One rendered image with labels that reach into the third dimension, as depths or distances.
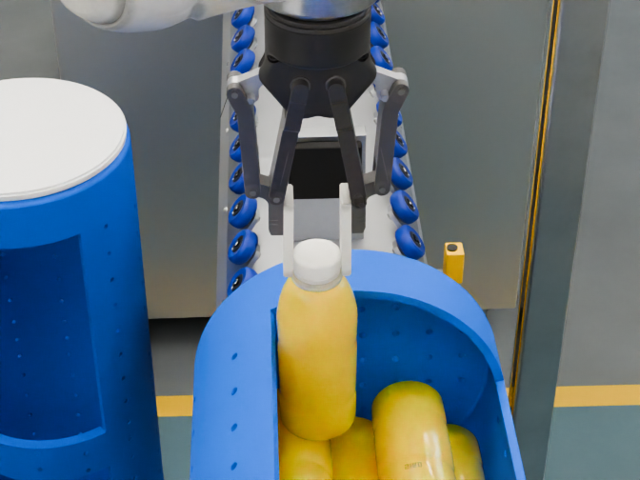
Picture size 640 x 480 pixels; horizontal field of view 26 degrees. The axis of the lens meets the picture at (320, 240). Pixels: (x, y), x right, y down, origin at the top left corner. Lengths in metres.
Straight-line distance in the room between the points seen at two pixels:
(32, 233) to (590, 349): 1.63
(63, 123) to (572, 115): 0.66
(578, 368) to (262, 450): 1.97
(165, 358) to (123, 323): 1.13
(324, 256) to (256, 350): 0.11
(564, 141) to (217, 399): 0.84
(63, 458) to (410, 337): 0.78
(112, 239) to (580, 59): 0.64
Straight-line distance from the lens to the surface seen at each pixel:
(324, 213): 1.72
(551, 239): 1.96
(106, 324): 1.83
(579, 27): 1.78
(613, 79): 4.02
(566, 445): 2.82
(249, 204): 1.72
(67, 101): 1.85
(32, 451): 1.95
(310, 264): 1.09
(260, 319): 1.19
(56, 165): 1.72
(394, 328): 1.28
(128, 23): 0.76
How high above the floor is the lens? 1.97
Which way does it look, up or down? 37 degrees down
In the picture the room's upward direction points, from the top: straight up
